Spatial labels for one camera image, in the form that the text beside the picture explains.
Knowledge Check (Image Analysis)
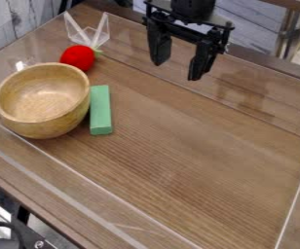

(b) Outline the green rectangular block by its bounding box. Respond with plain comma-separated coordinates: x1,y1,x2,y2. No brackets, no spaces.
90,85,112,135

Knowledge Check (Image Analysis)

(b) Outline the clear acrylic corner bracket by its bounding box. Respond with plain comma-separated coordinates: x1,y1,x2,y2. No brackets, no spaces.
63,12,110,51

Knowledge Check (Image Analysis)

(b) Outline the metal table leg background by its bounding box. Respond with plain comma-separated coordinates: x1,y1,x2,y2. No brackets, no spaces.
274,10,300,61

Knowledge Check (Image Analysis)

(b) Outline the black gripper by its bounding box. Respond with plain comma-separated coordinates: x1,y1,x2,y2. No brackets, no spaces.
143,0,234,81

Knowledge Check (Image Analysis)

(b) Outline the wooden bowl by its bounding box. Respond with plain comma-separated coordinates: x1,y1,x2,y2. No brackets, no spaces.
0,62,90,139

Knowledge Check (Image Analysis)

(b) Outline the black cable lower left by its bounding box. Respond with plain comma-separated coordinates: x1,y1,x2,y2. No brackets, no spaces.
0,220,25,249

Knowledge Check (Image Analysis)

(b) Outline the red plush strawberry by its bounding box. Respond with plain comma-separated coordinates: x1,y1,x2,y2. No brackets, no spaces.
59,45,103,72

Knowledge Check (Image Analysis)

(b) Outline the black table clamp bracket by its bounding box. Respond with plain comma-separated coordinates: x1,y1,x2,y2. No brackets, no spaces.
11,205,58,249

